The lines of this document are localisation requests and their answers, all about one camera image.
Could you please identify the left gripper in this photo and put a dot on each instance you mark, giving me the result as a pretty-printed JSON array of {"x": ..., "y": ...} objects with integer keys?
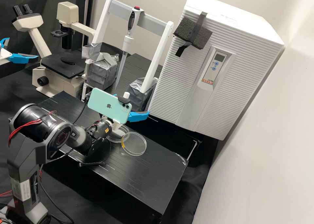
[{"x": 4, "y": 53}]

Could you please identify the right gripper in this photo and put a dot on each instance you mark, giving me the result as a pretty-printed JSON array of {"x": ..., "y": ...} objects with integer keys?
[{"x": 117, "y": 127}]

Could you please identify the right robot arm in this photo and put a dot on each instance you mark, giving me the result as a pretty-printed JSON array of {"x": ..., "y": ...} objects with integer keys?
[{"x": 29, "y": 145}]

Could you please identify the grey taped block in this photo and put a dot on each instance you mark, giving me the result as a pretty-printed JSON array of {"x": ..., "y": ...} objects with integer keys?
[
  {"x": 101, "y": 70},
  {"x": 137, "y": 91}
]

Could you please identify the petri dish lid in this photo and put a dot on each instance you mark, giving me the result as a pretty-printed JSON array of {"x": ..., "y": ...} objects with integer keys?
[{"x": 135, "y": 145}]

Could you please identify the petri dish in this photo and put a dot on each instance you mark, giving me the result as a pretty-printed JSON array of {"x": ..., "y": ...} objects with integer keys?
[{"x": 113, "y": 138}]

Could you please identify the incubator door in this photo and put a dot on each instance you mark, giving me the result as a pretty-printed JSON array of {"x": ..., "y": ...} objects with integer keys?
[{"x": 176, "y": 86}]

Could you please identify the black platform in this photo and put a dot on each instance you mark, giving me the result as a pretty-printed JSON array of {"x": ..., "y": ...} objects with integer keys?
[
  {"x": 137, "y": 175},
  {"x": 182, "y": 140}
]

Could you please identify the cream microscope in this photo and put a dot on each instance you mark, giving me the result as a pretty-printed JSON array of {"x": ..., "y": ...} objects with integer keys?
[{"x": 56, "y": 79}]

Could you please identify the white pipette stand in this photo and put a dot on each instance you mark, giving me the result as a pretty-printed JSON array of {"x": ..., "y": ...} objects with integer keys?
[{"x": 157, "y": 52}]

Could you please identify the pipette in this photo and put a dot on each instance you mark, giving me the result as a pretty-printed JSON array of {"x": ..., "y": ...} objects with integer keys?
[{"x": 129, "y": 41}]

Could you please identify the white incubator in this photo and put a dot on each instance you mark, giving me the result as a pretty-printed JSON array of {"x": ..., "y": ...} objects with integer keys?
[{"x": 233, "y": 10}]

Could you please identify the right wrist camera phone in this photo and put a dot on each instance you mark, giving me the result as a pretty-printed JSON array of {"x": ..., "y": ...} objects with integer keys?
[{"x": 108, "y": 105}]

